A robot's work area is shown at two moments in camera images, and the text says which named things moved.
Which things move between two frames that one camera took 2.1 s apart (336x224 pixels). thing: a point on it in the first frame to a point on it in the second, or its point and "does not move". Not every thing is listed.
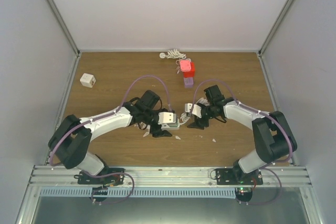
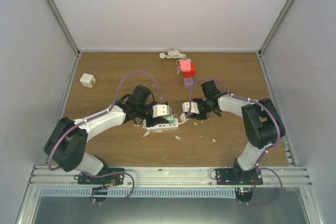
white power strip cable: x=184 y=118 does not move
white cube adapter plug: x=87 y=80 does not move
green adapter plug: x=174 y=125 to x=170 y=119
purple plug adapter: x=188 y=82 does not move
